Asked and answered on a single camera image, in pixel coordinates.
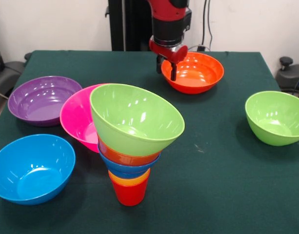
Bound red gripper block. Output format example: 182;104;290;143
149;35;188;82

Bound large orange-red plastic bowl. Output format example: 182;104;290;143
160;51;225;95

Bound green plastic bowl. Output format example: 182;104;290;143
89;83;186;156
245;91;299;147

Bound small ribbed orange-red bowl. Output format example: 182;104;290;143
97;135;162;166

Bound small dark blue bowl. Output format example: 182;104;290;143
97;143;161;180

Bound orange plastic cup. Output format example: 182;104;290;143
108;168;151;184
109;175;150;187

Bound red plastic cup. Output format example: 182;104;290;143
110;177;149;207

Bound pink plastic bowl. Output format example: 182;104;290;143
60;83;111;154

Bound dark grey chair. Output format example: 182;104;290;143
0;60;25;98
276;56;299;99

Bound purple plastic bowl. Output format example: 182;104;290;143
7;76;83;127

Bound dark green tablecloth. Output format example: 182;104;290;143
0;50;299;234

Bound light blue plastic bowl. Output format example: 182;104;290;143
0;134;76;206

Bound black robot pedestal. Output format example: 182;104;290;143
105;0;190;52

